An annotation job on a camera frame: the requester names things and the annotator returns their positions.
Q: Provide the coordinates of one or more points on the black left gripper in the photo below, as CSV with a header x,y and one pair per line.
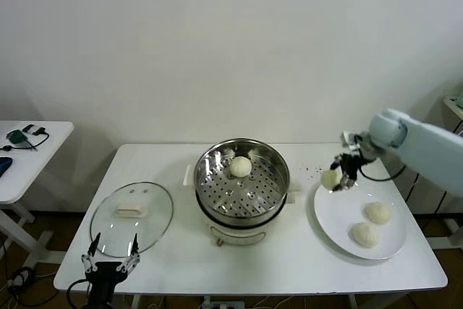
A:
x,y
103,276

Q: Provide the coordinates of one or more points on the white shelf stand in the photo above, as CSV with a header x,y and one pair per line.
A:
x,y
454,108

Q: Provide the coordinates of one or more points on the white steamed baozi bun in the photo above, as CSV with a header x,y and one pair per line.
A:
x,y
330,179
240,167
364,235
378,213

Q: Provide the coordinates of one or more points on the white power strip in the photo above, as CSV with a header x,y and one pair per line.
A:
x,y
226,305

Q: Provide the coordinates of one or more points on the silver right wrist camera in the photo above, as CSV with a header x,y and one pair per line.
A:
x,y
349,139

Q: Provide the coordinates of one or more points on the black and white adapter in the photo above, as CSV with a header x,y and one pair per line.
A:
x,y
30,129

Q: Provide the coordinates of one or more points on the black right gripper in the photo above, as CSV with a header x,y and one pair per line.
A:
x,y
352,164

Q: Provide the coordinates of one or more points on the pale green box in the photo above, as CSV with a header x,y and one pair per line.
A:
x,y
460,101

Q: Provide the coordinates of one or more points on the white electric cooker pot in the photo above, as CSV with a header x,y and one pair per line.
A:
x,y
238,234

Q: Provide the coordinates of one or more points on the white round plate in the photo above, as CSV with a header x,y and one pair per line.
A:
x,y
336,211

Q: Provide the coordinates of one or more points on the stainless steel steamer basket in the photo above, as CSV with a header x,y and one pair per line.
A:
x,y
213,158

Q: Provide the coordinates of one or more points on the small green device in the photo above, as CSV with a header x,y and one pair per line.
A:
x,y
16,137

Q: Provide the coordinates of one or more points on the white side table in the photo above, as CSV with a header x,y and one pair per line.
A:
x,y
36,164

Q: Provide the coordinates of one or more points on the dark blue object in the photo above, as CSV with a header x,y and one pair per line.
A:
x,y
4,166

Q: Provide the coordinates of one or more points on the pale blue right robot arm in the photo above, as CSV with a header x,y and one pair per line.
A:
x,y
427,142

